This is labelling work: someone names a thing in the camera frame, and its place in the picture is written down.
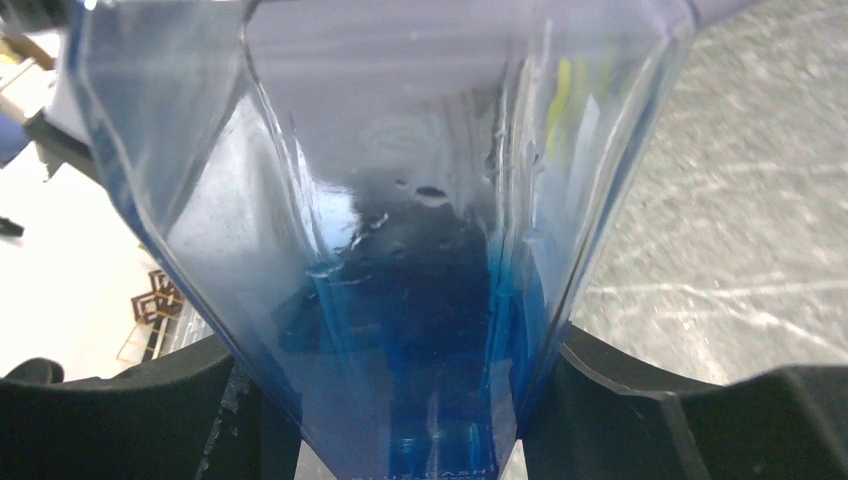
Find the tall blue square bottle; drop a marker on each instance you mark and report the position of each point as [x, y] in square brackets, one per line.
[387, 209]

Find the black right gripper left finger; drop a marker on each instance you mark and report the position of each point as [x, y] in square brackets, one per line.
[192, 414]

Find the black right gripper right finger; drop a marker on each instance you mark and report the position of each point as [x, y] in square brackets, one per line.
[608, 415]

